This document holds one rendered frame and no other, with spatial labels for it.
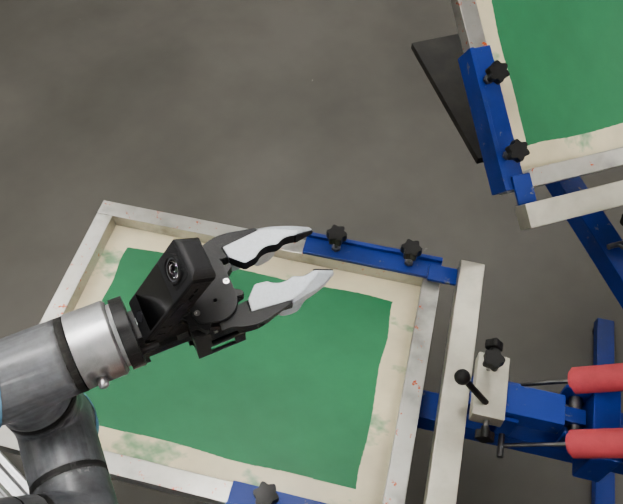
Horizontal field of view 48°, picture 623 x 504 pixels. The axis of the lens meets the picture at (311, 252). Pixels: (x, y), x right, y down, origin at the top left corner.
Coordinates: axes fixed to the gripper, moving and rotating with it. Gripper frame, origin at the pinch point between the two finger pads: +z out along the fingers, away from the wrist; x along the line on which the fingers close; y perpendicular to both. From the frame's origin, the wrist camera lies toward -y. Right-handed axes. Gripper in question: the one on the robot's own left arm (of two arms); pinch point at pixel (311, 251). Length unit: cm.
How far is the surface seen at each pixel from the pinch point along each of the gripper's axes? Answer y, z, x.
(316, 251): 73, 21, -32
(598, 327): 164, 126, -5
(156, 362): 76, -19, -23
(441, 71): 83, 79, -73
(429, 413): 74, 27, 9
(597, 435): 55, 45, 27
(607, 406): 60, 53, 23
